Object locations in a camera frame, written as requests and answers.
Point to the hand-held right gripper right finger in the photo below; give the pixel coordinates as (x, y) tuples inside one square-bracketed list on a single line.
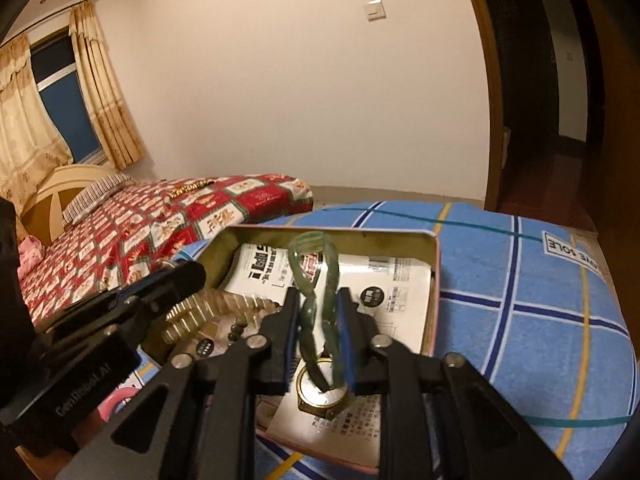
[(346, 340)]

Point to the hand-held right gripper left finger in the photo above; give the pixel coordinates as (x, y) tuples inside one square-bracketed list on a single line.
[(292, 340)]

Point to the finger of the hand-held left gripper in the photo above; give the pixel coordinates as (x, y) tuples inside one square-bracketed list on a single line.
[(125, 310), (187, 275)]

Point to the pink bangle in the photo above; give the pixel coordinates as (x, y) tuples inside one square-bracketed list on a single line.
[(112, 401)]

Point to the pink tin box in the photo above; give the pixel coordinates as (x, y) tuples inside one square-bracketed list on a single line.
[(429, 305)]

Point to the gold wristwatch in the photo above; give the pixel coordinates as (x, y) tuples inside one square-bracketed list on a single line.
[(307, 396)]

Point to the red patterned bedspread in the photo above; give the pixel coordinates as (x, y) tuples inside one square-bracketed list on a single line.
[(150, 225)]

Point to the newspaper box lining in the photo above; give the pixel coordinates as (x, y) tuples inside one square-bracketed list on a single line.
[(395, 290)]

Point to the pink cloth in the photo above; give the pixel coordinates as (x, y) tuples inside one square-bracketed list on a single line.
[(30, 255)]

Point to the striped pillow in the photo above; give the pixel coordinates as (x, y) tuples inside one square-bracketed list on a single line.
[(95, 195)]

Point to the cream wooden headboard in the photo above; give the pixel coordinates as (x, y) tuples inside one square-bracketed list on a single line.
[(50, 200)]

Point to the blue plaid bedding bundle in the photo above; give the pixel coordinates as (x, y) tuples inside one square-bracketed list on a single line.
[(500, 335)]

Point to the beige patterned curtain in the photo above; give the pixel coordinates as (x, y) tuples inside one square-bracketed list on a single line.
[(20, 135), (105, 100)]

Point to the window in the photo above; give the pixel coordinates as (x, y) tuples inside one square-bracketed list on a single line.
[(65, 105)]

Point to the white printed label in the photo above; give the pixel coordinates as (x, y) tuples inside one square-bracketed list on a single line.
[(570, 250)]

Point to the wooden door frame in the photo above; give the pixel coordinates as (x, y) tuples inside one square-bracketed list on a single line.
[(492, 110)]

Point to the white wall switch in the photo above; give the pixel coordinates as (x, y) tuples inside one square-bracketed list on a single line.
[(376, 10)]

